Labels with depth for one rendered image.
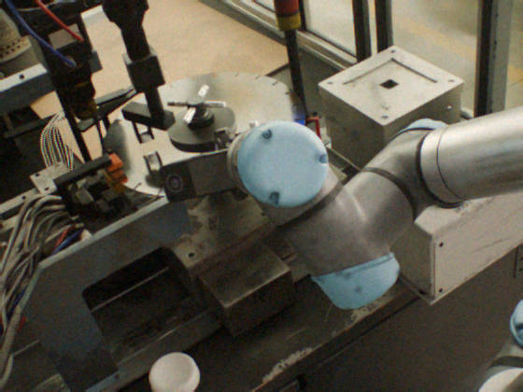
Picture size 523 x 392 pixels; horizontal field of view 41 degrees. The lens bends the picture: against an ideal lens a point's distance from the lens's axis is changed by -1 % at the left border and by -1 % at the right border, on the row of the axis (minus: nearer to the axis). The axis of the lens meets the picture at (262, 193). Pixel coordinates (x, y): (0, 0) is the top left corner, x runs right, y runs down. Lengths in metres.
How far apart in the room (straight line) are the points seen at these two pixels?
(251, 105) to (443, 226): 0.38
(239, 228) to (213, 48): 0.77
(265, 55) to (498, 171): 1.12
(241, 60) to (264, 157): 1.10
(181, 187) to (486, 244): 0.49
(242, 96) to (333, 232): 0.58
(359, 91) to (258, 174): 0.67
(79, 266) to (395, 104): 0.59
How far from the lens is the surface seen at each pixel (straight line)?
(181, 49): 1.80
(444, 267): 1.04
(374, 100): 1.22
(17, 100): 1.22
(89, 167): 1.07
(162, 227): 0.94
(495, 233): 1.09
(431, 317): 1.24
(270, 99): 1.16
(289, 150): 0.60
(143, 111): 1.06
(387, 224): 0.67
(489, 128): 0.64
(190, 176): 0.80
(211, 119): 1.11
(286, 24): 1.31
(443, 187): 0.68
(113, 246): 0.93
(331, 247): 0.64
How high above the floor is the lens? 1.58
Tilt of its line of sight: 40 degrees down
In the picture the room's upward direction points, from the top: 12 degrees counter-clockwise
